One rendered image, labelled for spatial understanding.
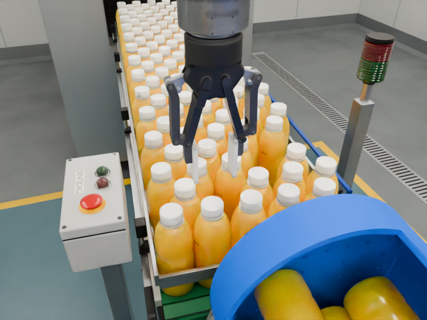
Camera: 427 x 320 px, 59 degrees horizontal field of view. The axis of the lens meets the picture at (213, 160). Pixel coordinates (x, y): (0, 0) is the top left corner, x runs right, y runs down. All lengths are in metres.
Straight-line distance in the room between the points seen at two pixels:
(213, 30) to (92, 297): 1.62
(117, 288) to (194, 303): 0.20
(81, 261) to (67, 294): 1.30
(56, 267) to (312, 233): 1.78
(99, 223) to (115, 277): 0.24
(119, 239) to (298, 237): 0.33
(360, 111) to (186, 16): 0.63
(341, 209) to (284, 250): 0.08
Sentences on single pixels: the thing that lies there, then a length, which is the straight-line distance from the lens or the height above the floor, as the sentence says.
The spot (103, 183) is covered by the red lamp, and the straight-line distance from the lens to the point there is 0.69.
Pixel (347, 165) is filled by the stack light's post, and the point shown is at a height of 0.92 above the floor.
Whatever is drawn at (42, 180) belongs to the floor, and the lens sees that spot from 2.69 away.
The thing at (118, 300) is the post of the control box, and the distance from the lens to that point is 0.91.
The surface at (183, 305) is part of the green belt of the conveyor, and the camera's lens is 0.76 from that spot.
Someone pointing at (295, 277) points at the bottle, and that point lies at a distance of 0.51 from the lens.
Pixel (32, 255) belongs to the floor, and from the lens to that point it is 2.21.
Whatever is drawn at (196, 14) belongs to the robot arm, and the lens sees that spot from 0.46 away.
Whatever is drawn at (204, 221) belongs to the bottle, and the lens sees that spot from 0.66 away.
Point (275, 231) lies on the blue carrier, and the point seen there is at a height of 1.21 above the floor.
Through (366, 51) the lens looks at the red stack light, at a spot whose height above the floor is 1.23.
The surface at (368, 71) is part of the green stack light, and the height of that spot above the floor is 1.19.
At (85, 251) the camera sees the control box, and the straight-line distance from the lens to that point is 0.67.
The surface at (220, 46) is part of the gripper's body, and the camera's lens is 0.48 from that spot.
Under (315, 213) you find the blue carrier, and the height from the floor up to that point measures 1.23.
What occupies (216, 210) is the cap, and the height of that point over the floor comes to 1.09.
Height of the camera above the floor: 1.53
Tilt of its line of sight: 35 degrees down
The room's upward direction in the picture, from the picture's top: straight up
